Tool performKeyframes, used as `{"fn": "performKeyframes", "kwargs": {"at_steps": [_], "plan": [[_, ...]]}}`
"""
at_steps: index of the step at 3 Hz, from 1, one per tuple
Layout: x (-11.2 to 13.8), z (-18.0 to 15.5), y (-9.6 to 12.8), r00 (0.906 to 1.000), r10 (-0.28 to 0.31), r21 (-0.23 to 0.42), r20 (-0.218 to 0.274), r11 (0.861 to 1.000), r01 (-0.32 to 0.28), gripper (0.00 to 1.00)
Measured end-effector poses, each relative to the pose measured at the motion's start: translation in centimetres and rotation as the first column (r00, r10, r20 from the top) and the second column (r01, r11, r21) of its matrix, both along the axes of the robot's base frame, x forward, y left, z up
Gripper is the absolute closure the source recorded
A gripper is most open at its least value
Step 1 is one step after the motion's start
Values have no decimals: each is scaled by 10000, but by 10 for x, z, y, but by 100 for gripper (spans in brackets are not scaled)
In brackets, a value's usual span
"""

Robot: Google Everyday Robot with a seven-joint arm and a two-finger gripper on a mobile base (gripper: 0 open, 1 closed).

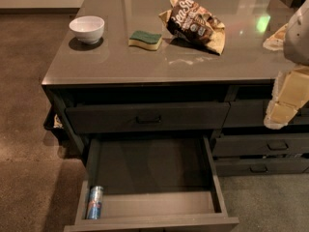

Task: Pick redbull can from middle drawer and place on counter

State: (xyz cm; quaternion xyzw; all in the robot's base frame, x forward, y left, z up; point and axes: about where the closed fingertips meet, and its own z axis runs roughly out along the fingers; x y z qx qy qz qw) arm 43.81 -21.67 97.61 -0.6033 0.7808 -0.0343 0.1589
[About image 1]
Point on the bottom right dark drawer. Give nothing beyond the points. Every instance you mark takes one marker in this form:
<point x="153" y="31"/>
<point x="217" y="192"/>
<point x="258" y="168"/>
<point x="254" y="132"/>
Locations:
<point x="243" y="167"/>

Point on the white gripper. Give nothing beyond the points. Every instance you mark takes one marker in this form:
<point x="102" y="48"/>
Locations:
<point x="297" y="39"/>

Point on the brown crumpled snack bag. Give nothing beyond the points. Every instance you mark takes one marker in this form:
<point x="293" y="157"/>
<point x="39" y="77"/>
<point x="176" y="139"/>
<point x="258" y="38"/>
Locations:
<point x="192" y="22"/>

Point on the dark cabinet island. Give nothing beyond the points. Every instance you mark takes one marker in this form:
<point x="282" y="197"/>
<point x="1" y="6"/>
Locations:
<point x="112" y="72"/>

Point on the top right dark drawer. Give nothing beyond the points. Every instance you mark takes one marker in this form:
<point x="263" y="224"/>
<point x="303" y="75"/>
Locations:
<point x="246" y="113"/>

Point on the green and yellow sponge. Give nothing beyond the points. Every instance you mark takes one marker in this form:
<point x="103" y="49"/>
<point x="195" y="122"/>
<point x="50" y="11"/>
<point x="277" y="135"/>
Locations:
<point x="145" y="40"/>

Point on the middle right dark drawer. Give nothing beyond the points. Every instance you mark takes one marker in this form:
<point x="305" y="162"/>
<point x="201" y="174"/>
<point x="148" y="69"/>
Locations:
<point x="261" y="144"/>

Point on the blue silver redbull can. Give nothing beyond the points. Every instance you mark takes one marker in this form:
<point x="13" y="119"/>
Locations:
<point x="95" y="203"/>

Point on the dark object behind cabinet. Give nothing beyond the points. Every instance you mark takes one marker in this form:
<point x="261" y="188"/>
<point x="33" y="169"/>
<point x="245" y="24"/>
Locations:
<point x="49" y="124"/>

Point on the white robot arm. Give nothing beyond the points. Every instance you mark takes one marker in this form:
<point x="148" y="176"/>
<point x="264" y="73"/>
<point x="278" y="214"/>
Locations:
<point x="291" y="89"/>

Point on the open middle dark drawer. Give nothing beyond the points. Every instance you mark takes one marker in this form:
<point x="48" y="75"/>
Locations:
<point x="166" y="184"/>

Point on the white ceramic bowl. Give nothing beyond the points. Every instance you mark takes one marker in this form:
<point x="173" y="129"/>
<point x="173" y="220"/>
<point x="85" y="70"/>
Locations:
<point x="87" y="29"/>

